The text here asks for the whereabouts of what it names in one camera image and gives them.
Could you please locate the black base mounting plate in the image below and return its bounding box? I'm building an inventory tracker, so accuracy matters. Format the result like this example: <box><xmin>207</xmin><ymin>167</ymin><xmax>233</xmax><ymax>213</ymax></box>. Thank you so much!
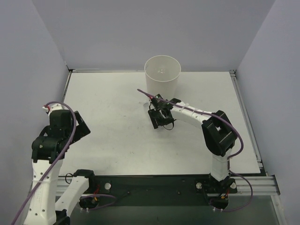
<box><xmin>85</xmin><ymin>174</ymin><xmax>237</xmax><ymax>208</ymax></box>

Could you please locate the purple cable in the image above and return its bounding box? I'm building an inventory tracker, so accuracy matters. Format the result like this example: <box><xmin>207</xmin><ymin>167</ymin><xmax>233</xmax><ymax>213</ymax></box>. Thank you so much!
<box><xmin>10</xmin><ymin>100</ymin><xmax>118</xmax><ymax>225</ymax></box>
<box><xmin>137</xmin><ymin>88</ymin><xmax>253</xmax><ymax>213</ymax></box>

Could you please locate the aluminium frame rail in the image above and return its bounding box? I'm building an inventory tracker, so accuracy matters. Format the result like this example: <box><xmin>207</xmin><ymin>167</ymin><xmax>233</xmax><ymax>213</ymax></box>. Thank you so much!
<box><xmin>56</xmin><ymin>175</ymin><xmax>281</xmax><ymax>196</ymax></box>

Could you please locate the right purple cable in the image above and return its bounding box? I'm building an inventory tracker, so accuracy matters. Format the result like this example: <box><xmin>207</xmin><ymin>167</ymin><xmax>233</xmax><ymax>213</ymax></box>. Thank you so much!
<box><xmin>137</xmin><ymin>88</ymin><xmax>253</xmax><ymax>213</ymax></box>

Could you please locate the white cylindrical waste bin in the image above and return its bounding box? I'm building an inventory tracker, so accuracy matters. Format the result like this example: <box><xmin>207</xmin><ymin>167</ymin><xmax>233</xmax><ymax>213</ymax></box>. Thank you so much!
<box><xmin>144</xmin><ymin>55</ymin><xmax>181</xmax><ymax>100</ymax></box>

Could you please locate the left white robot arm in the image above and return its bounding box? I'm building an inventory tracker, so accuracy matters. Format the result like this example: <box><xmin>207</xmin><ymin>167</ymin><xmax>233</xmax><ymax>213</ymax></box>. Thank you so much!
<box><xmin>24</xmin><ymin>101</ymin><xmax>96</xmax><ymax>225</ymax></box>

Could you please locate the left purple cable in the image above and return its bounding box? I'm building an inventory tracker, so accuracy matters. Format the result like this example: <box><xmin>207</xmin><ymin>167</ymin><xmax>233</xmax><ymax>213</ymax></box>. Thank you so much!
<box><xmin>10</xmin><ymin>100</ymin><xmax>118</xmax><ymax>225</ymax></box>

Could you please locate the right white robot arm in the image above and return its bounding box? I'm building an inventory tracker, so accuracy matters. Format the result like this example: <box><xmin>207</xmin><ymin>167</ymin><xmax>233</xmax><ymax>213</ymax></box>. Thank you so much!
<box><xmin>148</xmin><ymin>94</ymin><xmax>237</xmax><ymax>181</ymax></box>

